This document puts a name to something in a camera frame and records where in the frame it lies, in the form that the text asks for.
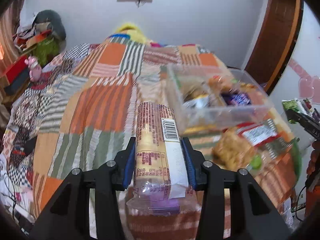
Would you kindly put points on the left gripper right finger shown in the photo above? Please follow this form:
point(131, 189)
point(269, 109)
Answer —
point(253, 216)

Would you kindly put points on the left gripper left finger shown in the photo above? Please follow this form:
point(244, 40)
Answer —
point(66, 215)

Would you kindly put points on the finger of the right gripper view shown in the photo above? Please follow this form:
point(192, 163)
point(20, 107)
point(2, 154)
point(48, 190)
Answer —
point(309, 125)

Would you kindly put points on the long purple biscuit pack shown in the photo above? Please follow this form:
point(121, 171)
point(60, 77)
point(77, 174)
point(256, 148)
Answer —
point(160, 178)

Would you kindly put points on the yellow fries snack bag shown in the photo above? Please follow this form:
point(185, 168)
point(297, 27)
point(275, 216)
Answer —
point(199, 102)

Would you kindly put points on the clear bag fried snacks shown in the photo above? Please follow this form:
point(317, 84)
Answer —
point(233, 151)

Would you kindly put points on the person right hand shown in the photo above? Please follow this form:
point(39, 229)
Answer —
point(313, 157)

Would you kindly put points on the green snack packet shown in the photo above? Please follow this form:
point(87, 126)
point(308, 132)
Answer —
point(292, 107)

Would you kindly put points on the red snack bag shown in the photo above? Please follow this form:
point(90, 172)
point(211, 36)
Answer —
point(259, 134)

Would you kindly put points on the blue chips snack bag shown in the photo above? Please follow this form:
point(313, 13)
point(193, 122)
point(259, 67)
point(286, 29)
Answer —
point(236, 99)

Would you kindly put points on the patchwork orange bed blanket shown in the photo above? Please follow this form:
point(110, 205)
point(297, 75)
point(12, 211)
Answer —
point(86, 109)

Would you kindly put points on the clear plastic storage bin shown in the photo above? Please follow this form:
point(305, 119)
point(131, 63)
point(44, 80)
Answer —
point(218, 115)

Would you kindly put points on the small bread snack pack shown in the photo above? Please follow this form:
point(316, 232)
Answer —
point(192, 88)

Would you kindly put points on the pink plush toy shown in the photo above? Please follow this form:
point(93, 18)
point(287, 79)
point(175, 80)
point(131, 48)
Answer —
point(35, 69)

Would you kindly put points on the red gift box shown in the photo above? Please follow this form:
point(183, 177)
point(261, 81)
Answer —
point(13, 71)

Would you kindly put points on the green patterned bag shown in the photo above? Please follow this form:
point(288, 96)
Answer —
point(46, 50)

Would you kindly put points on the yellow plush pillow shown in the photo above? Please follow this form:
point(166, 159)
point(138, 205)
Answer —
point(133, 32)

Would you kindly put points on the grey cushion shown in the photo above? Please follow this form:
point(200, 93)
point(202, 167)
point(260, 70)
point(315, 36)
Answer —
point(54, 20)

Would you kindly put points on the pink orange curtain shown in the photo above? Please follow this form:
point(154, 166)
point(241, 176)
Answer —
point(10, 20)

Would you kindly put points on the wooden door frame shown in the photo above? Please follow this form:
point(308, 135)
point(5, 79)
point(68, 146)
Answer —
point(276, 40)

